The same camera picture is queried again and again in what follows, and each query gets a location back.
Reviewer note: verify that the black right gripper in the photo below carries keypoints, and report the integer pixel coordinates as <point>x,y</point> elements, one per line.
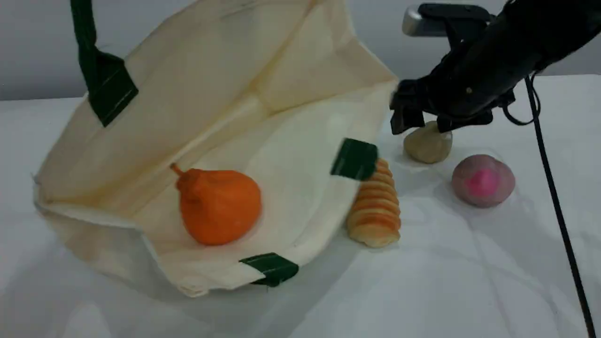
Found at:
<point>465,80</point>

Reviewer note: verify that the beige toy potato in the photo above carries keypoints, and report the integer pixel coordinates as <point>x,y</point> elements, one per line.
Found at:
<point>427,146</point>

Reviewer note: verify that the orange toy fruit with stem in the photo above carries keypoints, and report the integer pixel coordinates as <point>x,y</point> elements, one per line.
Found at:
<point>220,206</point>

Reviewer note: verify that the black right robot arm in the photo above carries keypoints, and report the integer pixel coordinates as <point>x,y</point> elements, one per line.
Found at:
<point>554,28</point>

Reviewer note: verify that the pink round toy fruit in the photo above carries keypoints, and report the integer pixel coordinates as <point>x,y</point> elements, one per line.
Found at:
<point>482,182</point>

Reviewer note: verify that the ridged golden bread roll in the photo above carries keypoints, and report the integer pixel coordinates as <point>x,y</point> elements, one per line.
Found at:
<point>375,216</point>

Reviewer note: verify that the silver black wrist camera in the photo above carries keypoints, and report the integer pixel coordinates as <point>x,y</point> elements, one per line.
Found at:
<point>422,21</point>

